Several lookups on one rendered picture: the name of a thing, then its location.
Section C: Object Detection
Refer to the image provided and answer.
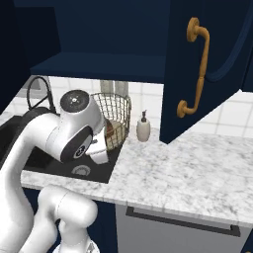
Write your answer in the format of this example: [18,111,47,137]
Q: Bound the navy base cabinet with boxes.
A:
[22,187,119,253]

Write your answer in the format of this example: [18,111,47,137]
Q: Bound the black sink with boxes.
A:
[0,115,125,185]

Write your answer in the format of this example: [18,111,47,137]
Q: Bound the black tap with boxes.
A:
[26,75,57,115]

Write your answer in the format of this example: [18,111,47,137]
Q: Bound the gold cabinet door handle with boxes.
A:
[176,17,211,119]

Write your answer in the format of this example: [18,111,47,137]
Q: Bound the black dishwasher handle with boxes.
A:
[125,206,241,238]

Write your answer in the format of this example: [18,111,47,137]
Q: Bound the navy cabinet door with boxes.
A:
[159,0,253,145]
[0,0,62,115]

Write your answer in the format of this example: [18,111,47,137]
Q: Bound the white soap dispenser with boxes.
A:
[135,110,151,143]

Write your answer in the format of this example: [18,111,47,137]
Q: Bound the grey dishwasher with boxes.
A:
[115,203,247,253]

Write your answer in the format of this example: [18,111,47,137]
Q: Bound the brown round bread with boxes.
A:
[104,119,128,150]

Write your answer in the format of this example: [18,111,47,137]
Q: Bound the wire basket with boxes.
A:
[89,92,132,152]

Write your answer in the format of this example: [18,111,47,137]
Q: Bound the navy wall cabinet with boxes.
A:
[13,0,253,94]

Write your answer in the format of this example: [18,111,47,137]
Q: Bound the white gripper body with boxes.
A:
[86,148,110,165]

